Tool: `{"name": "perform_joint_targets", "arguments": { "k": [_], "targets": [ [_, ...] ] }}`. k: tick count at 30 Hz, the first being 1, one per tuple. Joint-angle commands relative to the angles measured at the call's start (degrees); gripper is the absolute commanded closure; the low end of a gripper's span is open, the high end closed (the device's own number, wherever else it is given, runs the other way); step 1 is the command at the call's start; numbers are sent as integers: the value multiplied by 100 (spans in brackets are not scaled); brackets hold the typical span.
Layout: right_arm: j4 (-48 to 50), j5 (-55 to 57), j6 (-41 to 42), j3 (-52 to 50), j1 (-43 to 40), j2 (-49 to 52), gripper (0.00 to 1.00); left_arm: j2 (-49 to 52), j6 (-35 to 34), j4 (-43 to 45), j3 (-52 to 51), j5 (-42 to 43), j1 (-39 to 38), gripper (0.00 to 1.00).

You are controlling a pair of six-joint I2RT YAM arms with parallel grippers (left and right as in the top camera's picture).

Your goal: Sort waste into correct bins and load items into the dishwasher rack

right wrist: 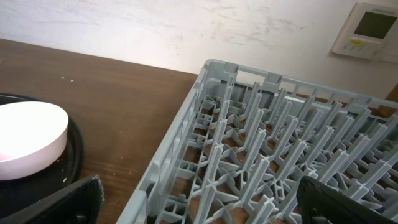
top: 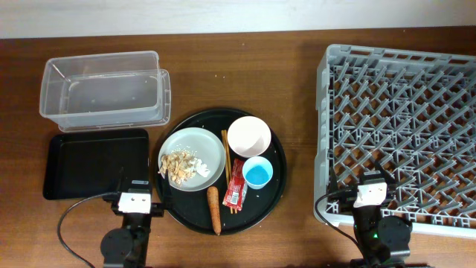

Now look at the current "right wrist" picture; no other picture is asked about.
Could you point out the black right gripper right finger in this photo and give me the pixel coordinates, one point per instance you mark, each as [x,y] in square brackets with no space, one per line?
[318,203]

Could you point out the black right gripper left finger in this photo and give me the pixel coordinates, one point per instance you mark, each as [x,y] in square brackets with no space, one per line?
[79,202]

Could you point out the pink bowl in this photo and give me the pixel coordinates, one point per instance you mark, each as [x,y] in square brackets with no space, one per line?
[33,136]

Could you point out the grey dishwasher rack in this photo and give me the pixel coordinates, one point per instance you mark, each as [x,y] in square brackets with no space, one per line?
[243,139]

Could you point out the round black tray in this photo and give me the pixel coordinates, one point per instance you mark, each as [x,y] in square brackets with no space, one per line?
[20,193]

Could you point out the white wall control panel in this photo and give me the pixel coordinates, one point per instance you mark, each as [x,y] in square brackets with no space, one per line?
[370,32]

